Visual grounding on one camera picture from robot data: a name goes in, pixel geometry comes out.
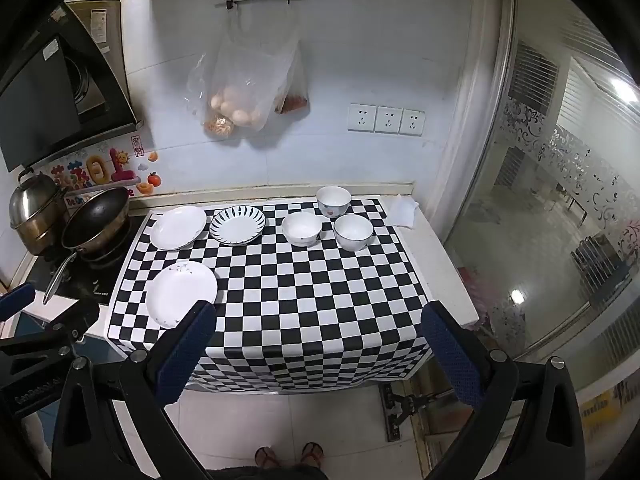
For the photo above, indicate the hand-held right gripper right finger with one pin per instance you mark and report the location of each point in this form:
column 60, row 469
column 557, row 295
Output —
column 450, row 357

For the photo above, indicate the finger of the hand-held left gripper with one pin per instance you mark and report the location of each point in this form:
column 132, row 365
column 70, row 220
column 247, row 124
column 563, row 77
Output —
column 17, row 300
column 75, row 322

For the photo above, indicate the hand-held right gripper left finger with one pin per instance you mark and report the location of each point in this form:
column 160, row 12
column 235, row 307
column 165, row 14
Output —
column 184, row 357

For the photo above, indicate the white plate with small marks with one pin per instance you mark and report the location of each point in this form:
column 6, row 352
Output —
column 177, row 292

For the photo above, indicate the plain white plate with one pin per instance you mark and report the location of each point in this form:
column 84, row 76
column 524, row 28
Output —
column 177, row 227

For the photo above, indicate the white plate with dark stripes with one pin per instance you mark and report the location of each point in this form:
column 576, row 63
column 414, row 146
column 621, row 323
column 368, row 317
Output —
column 237, row 225

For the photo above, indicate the white bowl with dark rim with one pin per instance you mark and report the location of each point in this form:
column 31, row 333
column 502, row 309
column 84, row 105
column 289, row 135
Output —
column 353, row 232

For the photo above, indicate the plain white bowl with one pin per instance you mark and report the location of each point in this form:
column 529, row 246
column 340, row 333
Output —
column 301, row 229

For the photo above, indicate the black induction cooktop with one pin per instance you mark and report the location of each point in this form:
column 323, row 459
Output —
column 95, row 285

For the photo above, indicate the steel pot with lid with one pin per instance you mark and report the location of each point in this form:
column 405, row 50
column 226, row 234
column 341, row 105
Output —
column 32, row 210

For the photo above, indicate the person's left foot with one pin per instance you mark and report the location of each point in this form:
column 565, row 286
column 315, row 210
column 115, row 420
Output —
column 266, row 457

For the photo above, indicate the person's foot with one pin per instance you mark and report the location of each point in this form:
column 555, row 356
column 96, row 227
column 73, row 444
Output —
column 312, row 454
column 266, row 457

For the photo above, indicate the black and white checkered cloth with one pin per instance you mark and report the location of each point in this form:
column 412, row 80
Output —
column 300, row 300

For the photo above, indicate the white tissue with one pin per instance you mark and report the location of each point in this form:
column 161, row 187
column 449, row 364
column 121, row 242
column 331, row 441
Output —
column 402, row 210

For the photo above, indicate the person's right foot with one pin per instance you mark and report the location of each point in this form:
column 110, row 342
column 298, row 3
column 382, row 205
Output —
column 312, row 454

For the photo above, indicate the glass sliding door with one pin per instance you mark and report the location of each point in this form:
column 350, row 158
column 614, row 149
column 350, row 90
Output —
column 540, row 210

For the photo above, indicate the white bowl with flower print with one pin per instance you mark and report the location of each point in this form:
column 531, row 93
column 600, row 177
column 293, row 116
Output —
column 333, row 202

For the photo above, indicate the black range hood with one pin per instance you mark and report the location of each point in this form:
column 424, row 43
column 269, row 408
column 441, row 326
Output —
column 40, row 90

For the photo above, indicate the plastic bag with orange contents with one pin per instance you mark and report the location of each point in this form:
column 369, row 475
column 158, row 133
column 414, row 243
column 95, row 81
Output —
column 215, row 122

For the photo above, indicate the clear plastic bag of eggs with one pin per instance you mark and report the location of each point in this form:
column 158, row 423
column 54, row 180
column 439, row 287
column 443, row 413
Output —
column 250, row 90

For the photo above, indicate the plastic bag with red contents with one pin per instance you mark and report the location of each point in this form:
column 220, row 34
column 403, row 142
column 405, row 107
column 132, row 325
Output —
column 292, row 100

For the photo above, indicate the grey metal bracket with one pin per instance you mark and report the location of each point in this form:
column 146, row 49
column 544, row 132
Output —
column 395, row 410

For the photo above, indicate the colourful wall sticker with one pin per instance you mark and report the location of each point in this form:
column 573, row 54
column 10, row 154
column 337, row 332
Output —
column 95, row 167

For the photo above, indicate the orange fruit wall sticker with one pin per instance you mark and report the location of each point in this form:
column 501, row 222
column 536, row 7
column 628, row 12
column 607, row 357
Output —
column 153, row 178

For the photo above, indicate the white wall socket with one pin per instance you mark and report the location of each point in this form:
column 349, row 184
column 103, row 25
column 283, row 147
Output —
column 362, row 117
column 388, row 120
column 412, row 122

